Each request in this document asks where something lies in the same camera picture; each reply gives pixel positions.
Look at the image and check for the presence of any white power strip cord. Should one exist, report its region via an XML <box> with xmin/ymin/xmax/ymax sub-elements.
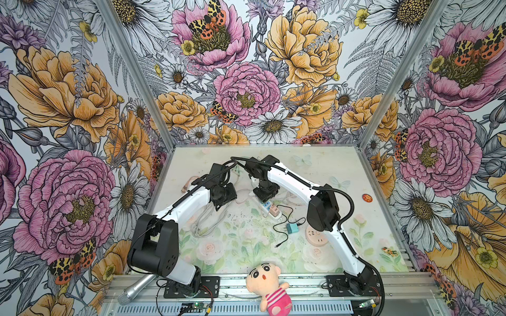
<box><xmin>189</xmin><ymin>201</ymin><xmax>234</xmax><ymax>239</ymax></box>

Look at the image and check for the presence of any black thin cable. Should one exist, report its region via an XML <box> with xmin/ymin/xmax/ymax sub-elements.
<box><xmin>272</xmin><ymin>203</ymin><xmax>307</xmax><ymax>248</ymax></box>

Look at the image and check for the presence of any red round sticker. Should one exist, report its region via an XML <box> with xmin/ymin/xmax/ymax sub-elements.
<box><xmin>362</xmin><ymin>194</ymin><xmax>373</xmax><ymax>203</ymax></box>

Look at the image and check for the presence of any plush doll pink dress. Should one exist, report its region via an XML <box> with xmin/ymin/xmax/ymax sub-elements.
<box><xmin>246</xmin><ymin>263</ymin><xmax>293</xmax><ymax>316</ymax></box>

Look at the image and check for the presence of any pink plug adapter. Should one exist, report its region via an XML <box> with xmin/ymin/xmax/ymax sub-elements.
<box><xmin>269</xmin><ymin>205</ymin><xmax>280</xmax><ymax>219</ymax></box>

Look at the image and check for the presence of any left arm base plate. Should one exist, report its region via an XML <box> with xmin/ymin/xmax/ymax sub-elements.
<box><xmin>163</xmin><ymin>276</ymin><xmax>221</xmax><ymax>299</ymax></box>

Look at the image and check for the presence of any pink charging cable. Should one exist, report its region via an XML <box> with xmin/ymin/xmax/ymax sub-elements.
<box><xmin>181</xmin><ymin>175</ymin><xmax>198</xmax><ymax>194</ymax></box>

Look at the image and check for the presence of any white blue power strip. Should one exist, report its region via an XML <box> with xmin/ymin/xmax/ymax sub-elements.
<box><xmin>260</xmin><ymin>200</ymin><xmax>282</xmax><ymax>222</ymax></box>

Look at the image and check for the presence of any teal adapter with black cable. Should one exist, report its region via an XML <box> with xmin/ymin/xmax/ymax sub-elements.
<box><xmin>286</xmin><ymin>223</ymin><xmax>299</xmax><ymax>235</ymax></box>

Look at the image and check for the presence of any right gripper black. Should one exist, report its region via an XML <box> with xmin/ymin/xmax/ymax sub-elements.
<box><xmin>254</xmin><ymin>178</ymin><xmax>281</xmax><ymax>203</ymax></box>

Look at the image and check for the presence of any silver microphone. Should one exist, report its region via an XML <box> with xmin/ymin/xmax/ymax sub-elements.
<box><xmin>117</xmin><ymin>274</ymin><xmax>158</xmax><ymax>305</ymax></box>

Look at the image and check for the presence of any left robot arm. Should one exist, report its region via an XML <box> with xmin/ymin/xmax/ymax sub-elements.
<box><xmin>125</xmin><ymin>161</ymin><xmax>237</xmax><ymax>297</ymax></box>

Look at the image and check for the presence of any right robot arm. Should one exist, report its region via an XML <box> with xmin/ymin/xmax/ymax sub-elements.
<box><xmin>236</xmin><ymin>155</ymin><xmax>385</xmax><ymax>299</ymax></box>

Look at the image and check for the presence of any round pink socket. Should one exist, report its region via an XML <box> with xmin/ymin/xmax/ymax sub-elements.
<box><xmin>305</xmin><ymin>226</ymin><xmax>329</xmax><ymax>247</ymax></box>

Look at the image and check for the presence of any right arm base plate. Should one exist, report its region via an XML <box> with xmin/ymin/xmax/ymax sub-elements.
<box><xmin>325</xmin><ymin>275</ymin><xmax>383</xmax><ymax>297</ymax></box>

